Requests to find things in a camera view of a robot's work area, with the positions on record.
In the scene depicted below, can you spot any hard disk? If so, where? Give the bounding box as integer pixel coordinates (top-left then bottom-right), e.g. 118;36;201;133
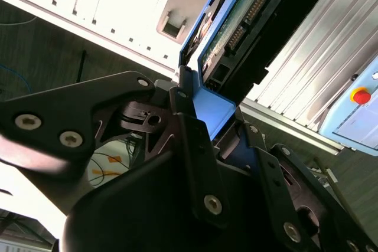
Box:
178;0;339;146

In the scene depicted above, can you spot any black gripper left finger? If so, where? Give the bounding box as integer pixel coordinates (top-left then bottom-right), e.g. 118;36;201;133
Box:
0;64;233;231

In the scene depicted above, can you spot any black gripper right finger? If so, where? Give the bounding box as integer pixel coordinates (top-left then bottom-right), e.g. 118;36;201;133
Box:
234;110;378;252

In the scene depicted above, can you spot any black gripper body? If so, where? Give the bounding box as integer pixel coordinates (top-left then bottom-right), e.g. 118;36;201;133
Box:
58;150;285;252

